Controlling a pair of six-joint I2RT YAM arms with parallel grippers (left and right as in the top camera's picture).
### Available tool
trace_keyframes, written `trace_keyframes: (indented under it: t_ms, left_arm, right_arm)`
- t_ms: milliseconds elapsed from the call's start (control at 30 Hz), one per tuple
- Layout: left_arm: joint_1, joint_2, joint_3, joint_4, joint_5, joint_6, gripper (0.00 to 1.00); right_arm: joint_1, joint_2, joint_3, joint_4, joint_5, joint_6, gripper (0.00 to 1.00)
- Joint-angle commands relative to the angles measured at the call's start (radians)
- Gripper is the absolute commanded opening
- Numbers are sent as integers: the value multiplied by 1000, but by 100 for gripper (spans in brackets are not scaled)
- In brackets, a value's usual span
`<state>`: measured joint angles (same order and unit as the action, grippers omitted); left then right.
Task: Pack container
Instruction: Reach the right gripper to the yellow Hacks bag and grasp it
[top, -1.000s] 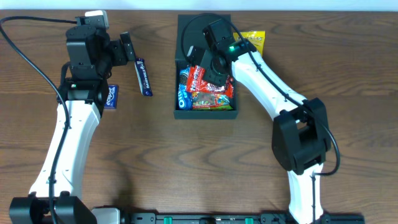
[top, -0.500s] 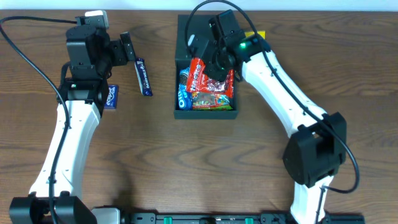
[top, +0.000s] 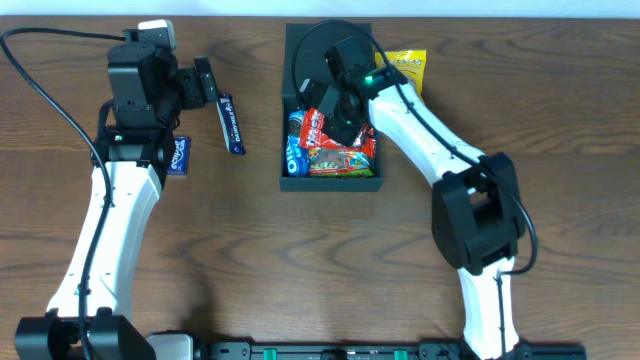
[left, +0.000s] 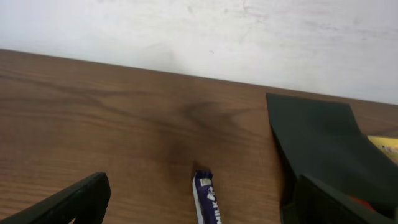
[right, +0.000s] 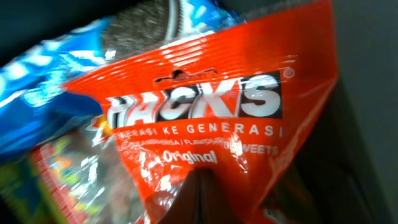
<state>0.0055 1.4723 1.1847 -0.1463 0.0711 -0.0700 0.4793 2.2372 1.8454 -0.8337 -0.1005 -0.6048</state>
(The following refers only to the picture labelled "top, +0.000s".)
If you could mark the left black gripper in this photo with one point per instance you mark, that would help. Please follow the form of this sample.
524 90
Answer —
204 80

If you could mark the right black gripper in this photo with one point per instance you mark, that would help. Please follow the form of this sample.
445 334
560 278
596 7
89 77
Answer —
325 100

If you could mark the red Hacks candy bag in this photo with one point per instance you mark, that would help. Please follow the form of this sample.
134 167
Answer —
311 136

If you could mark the Dairy Milk chocolate bar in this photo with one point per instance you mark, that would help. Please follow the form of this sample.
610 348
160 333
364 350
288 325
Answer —
229 124

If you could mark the Haribo gummy worms bag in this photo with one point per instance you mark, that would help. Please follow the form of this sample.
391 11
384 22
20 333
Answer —
338 163

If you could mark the blue Oreo cookie pack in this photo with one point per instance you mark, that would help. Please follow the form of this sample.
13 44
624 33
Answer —
297 157

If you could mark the yellow Hacks candy bag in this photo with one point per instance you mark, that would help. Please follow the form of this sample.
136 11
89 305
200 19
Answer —
411 63

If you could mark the blue Eclipse mint tin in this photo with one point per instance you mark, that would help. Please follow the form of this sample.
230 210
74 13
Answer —
180 159

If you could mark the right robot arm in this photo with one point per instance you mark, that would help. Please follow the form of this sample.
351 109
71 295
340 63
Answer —
477 214

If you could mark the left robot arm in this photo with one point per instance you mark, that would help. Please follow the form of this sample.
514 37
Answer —
90 315

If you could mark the dark green open box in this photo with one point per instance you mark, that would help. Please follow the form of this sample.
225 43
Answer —
307 46

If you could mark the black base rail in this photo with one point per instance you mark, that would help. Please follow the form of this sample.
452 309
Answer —
340 351

